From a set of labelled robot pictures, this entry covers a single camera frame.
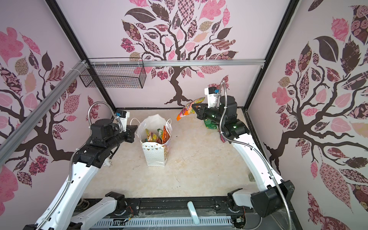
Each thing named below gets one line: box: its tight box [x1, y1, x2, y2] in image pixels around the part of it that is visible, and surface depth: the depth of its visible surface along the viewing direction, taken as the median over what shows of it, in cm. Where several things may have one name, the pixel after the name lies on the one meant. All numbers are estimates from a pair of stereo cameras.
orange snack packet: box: [161, 125, 171, 144], surface depth 78 cm
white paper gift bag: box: [130, 114, 173, 167], surface depth 79 cm
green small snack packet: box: [204, 118, 218, 130], surface depth 109 cm
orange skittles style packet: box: [176, 96, 206, 122], surface depth 70 cm
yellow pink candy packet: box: [145, 128, 164, 145], surface depth 82 cm
